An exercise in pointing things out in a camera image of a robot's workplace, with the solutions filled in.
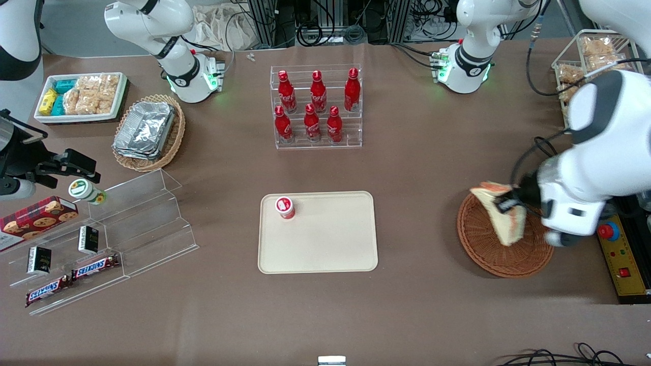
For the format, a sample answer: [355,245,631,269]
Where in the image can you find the aluminium frame post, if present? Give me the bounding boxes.
[388,0,411,44]
[247,0,278,49]

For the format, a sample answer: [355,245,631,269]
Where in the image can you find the red cola bottle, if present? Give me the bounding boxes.
[310,70,328,114]
[274,105,294,144]
[344,68,361,113]
[304,103,322,142]
[326,106,343,144]
[278,70,298,114]

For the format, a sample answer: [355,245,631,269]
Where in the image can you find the small black box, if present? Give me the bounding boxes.
[27,246,52,276]
[78,226,100,255]

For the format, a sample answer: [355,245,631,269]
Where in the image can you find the green-lidded white jar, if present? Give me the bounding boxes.
[69,179,107,206]

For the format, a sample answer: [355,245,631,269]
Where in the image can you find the clear bag of crackers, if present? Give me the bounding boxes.
[558,66,586,85]
[586,54,627,73]
[581,38,616,57]

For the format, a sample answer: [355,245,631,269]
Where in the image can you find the beige cloth bag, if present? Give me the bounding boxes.
[189,4,261,52]

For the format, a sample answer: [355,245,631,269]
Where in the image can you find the red cookie box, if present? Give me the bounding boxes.
[0,196,79,253]

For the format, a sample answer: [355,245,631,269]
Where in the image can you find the brown wicker basket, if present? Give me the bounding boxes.
[457,191,555,279]

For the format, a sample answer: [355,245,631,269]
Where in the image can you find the black cables at table edge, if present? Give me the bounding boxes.
[496,343,644,366]

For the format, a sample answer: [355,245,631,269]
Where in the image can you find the coiled black cable bundle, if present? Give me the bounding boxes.
[297,21,334,47]

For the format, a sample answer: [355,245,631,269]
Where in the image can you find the beige plastic tray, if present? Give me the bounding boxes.
[257,191,378,275]

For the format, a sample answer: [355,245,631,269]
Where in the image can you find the yellow emergency stop box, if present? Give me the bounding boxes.
[591,213,651,304]

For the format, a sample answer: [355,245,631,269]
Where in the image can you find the clear acrylic stepped shelf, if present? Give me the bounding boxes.
[8,169,200,317]

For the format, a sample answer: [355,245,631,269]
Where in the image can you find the white wire basket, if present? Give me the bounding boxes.
[552,29,642,128]

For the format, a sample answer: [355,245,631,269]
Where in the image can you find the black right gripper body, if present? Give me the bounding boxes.
[0,109,49,179]

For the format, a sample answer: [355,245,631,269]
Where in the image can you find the silver foil tray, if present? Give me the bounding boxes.
[114,101,176,154]

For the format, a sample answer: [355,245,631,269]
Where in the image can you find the black arm base cables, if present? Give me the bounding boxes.
[391,42,442,70]

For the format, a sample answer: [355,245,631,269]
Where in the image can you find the white rectangular snack tray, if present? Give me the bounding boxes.
[34,72,128,124]

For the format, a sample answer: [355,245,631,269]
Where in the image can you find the triangular sandwich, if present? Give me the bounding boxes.
[469,181,527,248]

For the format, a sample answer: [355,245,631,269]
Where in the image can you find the yellow snack packet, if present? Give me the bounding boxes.
[39,89,58,116]

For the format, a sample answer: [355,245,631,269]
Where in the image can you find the Snickers chocolate bar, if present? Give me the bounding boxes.
[71,253,121,281]
[25,274,73,308]

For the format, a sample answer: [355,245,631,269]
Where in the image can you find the light oval wicker basket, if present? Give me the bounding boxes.
[112,94,186,173]

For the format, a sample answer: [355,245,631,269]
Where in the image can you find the red cup with white lid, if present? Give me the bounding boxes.
[275,196,297,220]

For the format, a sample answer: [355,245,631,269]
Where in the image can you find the clear acrylic bottle rack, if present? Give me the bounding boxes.
[270,64,363,150]

